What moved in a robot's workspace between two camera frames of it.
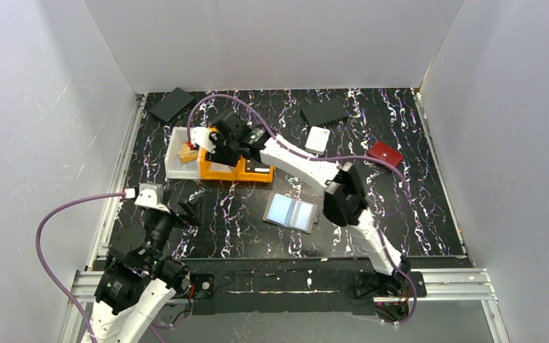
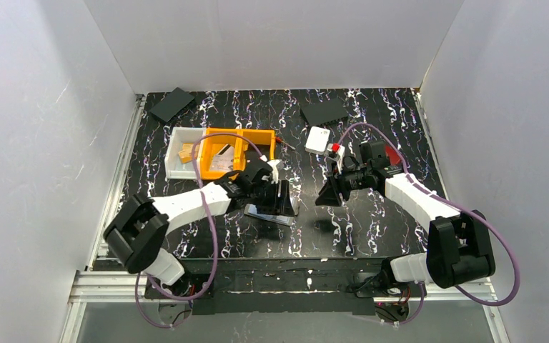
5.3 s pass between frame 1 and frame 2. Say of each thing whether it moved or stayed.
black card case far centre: stayed
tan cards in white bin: stayed
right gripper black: moved
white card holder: stayed
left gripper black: moved
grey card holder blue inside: moved
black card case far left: stayed
